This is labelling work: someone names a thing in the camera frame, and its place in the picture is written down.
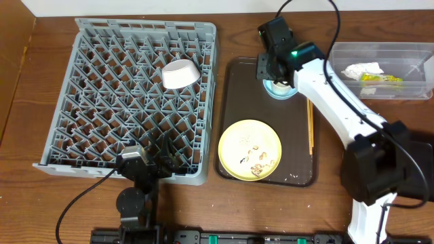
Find white paper cup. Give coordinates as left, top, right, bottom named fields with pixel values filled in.
left=271, top=82, right=292, bottom=96

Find white paper napkin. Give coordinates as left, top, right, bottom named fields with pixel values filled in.
left=341, top=62, right=384, bottom=96

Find yellow green snack wrapper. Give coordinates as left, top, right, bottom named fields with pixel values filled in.
left=360, top=73, right=403, bottom=86

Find pale pink bowl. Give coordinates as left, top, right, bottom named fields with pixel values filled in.
left=162, top=59, right=201, bottom=89

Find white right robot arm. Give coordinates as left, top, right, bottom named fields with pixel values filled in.
left=256, top=17, right=421, bottom=243

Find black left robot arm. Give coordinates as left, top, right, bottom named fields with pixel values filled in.
left=116, top=135, right=179, bottom=244

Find grey dishwasher rack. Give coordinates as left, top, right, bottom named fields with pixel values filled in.
left=36, top=18, right=218, bottom=185

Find clear plastic waste bin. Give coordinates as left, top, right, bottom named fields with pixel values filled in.
left=330, top=42, right=433, bottom=100

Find black waste bin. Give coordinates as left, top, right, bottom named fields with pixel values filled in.
left=341, top=131, right=434, bottom=202

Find right wooden chopstick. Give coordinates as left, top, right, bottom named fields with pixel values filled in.
left=307, top=100, right=314, bottom=154

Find wooden chopstick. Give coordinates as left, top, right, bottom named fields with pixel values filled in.
left=307, top=99, right=313, bottom=156
left=307, top=100, right=314, bottom=154

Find dark brown serving tray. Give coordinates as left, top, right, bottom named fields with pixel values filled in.
left=219, top=58, right=319, bottom=188

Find left wooden chopstick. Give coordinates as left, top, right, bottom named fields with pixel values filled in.
left=307, top=99, right=313, bottom=156

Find yellow plate with scraps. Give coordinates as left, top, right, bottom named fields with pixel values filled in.
left=218, top=119, right=282, bottom=182

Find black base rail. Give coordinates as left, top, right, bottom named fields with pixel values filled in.
left=90, top=229, right=350, bottom=244

